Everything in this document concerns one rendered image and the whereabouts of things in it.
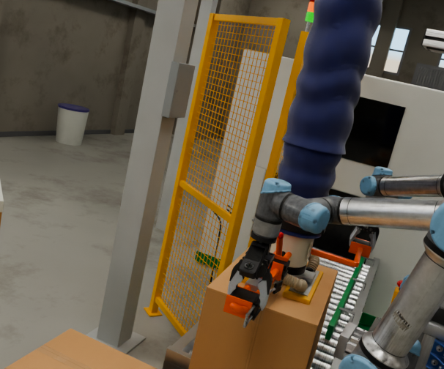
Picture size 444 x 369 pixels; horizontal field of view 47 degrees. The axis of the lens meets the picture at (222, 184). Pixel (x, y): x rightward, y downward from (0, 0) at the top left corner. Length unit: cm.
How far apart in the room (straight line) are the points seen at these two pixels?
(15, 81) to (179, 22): 590
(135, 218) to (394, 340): 205
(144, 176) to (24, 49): 583
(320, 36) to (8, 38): 685
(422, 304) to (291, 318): 67
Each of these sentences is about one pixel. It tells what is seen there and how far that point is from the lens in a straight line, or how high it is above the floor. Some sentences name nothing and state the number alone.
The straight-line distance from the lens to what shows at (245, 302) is 141.
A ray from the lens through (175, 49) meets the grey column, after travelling 283.
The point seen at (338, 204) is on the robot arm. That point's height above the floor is 153.
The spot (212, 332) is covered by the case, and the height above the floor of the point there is 91.
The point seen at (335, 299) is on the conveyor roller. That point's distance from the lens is 340.
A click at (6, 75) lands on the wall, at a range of 840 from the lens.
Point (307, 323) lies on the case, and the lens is 177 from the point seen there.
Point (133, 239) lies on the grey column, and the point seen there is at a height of 73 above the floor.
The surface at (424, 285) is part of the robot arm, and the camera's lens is 118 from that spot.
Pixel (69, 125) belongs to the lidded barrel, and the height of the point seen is 32.
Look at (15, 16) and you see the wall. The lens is 838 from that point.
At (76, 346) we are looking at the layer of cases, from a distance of 235.
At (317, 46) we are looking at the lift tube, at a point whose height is 194.
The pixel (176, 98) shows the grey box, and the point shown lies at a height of 158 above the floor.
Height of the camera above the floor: 182
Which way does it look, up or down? 13 degrees down
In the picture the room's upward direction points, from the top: 13 degrees clockwise
